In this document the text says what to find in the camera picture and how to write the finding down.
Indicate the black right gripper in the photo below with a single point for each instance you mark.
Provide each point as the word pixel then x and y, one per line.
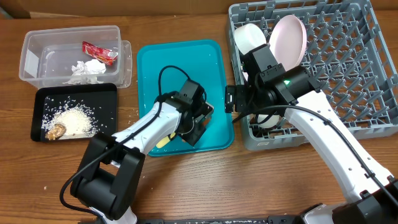
pixel 241 96

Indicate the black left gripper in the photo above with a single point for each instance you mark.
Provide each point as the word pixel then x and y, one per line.
pixel 193 137

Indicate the cream white cup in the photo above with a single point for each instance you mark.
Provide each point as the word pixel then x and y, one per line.
pixel 271 122

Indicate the cream white bowl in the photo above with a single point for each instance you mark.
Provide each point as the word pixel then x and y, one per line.
pixel 249 37

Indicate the pink round plate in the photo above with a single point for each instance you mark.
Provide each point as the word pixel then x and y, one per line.
pixel 288 41

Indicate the white tissue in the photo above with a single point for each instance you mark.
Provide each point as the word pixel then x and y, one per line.
pixel 86 72

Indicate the brown shiitake mushroom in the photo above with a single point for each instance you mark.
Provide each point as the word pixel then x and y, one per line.
pixel 56 132

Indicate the pink bowl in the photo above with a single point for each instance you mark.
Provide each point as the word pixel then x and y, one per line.
pixel 245 75

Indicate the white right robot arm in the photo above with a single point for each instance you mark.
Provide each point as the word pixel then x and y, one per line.
pixel 369 188

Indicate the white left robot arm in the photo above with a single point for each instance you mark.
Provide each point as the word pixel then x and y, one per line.
pixel 109 172

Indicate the grey dishwasher rack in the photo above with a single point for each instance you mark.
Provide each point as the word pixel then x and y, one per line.
pixel 346 51

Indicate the clear plastic waste bin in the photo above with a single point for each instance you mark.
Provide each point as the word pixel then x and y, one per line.
pixel 48 55

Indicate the yellow plastic spoon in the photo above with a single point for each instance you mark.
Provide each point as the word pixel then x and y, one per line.
pixel 165 140

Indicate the teal serving tray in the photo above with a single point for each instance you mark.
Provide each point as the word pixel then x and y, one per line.
pixel 162 68

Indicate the pile of white rice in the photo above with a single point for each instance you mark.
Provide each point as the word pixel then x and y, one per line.
pixel 78 118

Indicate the black plastic tray bin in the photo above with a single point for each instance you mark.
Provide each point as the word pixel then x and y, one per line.
pixel 102 97

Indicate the black rail at table edge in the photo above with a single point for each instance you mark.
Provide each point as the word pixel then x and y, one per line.
pixel 273 219

